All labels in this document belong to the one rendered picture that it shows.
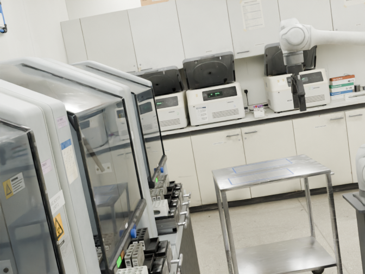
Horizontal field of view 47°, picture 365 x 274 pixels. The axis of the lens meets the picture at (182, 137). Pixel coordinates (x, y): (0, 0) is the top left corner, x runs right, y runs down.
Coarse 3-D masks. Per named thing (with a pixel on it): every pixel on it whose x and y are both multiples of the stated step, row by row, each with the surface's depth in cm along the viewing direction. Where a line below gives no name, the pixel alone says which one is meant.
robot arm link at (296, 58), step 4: (296, 52) 193; (300, 52) 194; (284, 56) 197; (288, 56) 195; (292, 56) 194; (296, 56) 194; (300, 56) 194; (284, 60) 198; (288, 60) 195; (292, 60) 194; (296, 60) 194; (300, 60) 194; (288, 64) 196; (292, 64) 196; (296, 64) 195
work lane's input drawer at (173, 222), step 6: (168, 210) 202; (174, 210) 204; (162, 216) 198; (168, 216) 198; (174, 216) 199; (156, 222) 197; (162, 222) 197; (168, 222) 197; (174, 222) 197; (186, 222) 203; (156, 228) 198; (162, 228) 198; (168, 228) 197
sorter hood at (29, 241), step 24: (0, 120) 76; (0, 144) 66; (24, 144) 74; (0, 168) 65; (24, 168) 73; (0, 192) 64; (24, 192) 71; (0, 216) 63; (24, 216) 70; (48, 216) 79; (0, 240) 62; (24, 240) 69; (48, 240) 78; (0, 264) 61; (24, 264) 68; (48, 264) 76
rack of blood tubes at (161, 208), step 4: (160, 200) 208; (164, 200) 207; (152, 204) 204; (156, 204) 202; (160, 204) 201; (164, 204) 199; (156, 208) 198; (160, 208) 198; (164, 208) 198; (168, 208) 207; (156, 212) 208; (160, 212) 198; (164, 212) 198; (156, 216) 199
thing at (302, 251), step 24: (240, 168) 262; (264, 168) 252; (288, 168) 242; (312, 168) 234; (216, 192) 269; (312, 216) 273; (288, 240) 274; (312, 240) 268; (336, 240) 232; (240, 264) 253; (264, 264) 248; (288, 264) 243; (312, 264) 238; (336, 264) 235
